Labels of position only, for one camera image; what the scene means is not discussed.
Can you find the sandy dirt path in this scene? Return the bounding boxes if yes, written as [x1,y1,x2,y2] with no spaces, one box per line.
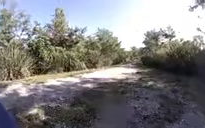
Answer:
[0,63,205,128]

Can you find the patchy grass verge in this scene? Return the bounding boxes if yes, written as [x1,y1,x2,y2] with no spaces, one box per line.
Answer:
[21,68,101,85]

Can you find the row of bushes and trees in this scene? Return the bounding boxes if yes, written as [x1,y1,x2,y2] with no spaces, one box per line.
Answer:
[136,0,205,79]

